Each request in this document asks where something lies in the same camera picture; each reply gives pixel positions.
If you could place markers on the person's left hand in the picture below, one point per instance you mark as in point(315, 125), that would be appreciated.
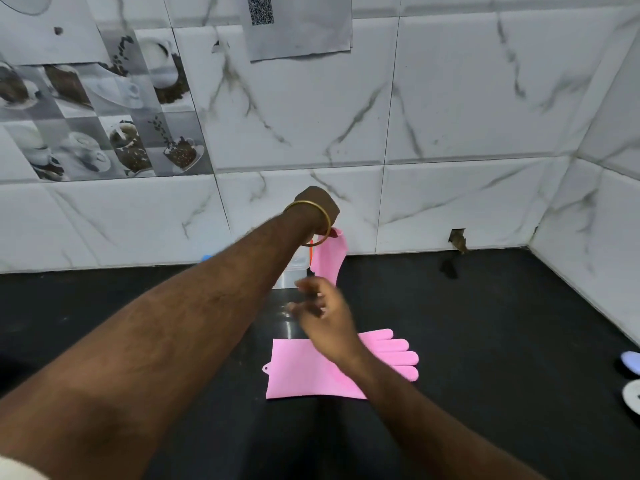
point(322, 202)

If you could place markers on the person's right hand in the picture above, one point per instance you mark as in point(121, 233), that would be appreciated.
point(330, 324)

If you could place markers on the pink rubber glove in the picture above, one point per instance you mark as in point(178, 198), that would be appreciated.
point(327, 259)
point(300, 369)

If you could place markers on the transparent plastic box red latches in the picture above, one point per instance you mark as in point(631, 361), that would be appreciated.
point(292, 274)

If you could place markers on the person's right forearm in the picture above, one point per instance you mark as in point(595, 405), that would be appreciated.
point(425, 429)

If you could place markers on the person's left forearm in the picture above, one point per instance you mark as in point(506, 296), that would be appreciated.
point(150, 344)

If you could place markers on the person's white sleeve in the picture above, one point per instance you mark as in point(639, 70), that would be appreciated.
point(17, 470)

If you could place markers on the gold bangle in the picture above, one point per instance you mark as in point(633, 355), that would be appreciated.
point(327, 222)

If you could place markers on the grey paper sheet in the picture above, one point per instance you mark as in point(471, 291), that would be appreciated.
point(305, 29)

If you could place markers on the lilac round object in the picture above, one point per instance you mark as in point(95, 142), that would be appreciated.
point(632, 362)

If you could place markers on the white round object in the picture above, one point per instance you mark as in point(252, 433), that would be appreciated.
point(633, 394)

